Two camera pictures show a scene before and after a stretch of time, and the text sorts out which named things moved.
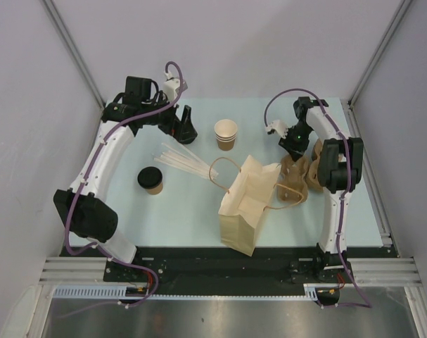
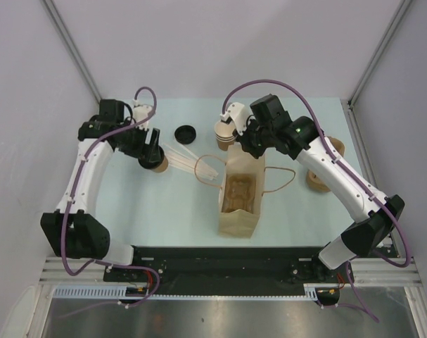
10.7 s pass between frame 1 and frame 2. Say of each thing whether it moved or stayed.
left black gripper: moved
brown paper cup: moved
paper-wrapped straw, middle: stayed
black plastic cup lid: moved
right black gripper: moved
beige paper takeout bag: moved
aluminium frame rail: stayed
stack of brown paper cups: stayed
